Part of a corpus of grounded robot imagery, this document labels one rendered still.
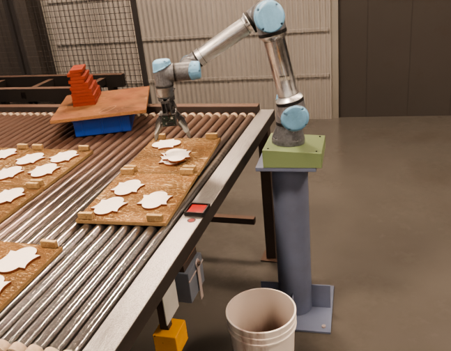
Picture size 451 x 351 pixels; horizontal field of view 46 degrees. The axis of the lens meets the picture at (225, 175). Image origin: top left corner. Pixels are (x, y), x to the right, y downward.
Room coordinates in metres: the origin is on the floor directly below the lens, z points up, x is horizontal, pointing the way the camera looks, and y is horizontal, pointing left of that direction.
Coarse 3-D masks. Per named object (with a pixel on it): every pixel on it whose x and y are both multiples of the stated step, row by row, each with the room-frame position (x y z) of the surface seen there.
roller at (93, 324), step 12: (240, 132) 2.54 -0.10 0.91; (228, 144) 2.37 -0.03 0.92; (216, 156) 2.24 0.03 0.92; (216, 168) 2.13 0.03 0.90; (204, 180) 2.00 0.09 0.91; (192, 192) 1.88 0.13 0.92; (180, 216) 1.72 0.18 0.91; (168, 228) 1.62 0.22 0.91; (156, 240) 1.54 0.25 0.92; (144, 252) 1.47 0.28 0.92; (132, 264) 1.41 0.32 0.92; (144, 264) 1.42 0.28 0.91; (132, 276) 1.35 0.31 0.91; (120, 288) 1.29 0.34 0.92; (108, 300) 1.24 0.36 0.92; (96, 312) 1.19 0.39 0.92; (108, 312) 1.20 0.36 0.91; (96, 324) 1.14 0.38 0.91; (84, 336) 1.10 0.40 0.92; (72, 348) 1.05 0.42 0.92
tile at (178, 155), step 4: (172, 152) 2.23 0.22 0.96; (176, 152) 2.22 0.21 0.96; (180, 152) 2.22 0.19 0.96; (184, 152) 2.21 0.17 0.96; (188, 152) 2.21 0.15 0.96; (168, 156) 2.18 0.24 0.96; (172, 156) 2.18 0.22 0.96; (176, 156) 2.17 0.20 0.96; (180, 156) 2.17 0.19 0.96; (184, 156) 2.16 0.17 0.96; (188, 156) 2.16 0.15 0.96; (164, 160) 2.16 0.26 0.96; (168, 160) 2.15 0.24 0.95; (172, 160) 2.13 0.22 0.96; (176, 160) 2.12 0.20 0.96; (180, 160) 2.12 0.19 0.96
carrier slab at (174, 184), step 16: (128, 176) 2.07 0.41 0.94; (144, 176) 2.05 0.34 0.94; (160, 176) 2.03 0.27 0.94; (176, 176) 2.01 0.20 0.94; (192, 176) 2.00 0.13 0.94; (112, 192) 1.92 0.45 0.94; (144, 192) 1.89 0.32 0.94; (176, 192) 1.86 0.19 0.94; (128, 208) 1.77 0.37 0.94; (160, 208) 1.74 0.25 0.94; (176, 208) 1.74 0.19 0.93; (128, 224) 1.66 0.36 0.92; (144, 224) 1.65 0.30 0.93; (160, 224) 1.63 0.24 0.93
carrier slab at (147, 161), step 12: (192, 144) 2.37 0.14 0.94; (204, 144) 2.36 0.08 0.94; (216, 144) 2.34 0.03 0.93; (144, 156) 2.28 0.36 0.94; (156, 156) 2.27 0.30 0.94; (192, 156) 2.22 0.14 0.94; (204, 156) 2.21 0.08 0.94; (144, 168) 2.14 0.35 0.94; (156, 168) 2.13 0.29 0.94; (168, 168) 2.11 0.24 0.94; (180, 168) 2.10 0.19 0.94
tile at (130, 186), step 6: (132, 180) 2.00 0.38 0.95; (138, 180) 1.99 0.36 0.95; (120, 186) 1.95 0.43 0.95; (126, 186) 1.95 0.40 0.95; (132, 186) 1.94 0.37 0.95; (138, 186) 1.94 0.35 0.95; (144, 186) 1.95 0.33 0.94; (114, 192) 1.90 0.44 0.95; (120, 192) 1.89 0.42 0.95; (126, 192) 1.89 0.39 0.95; (132, 192) 1.89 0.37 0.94
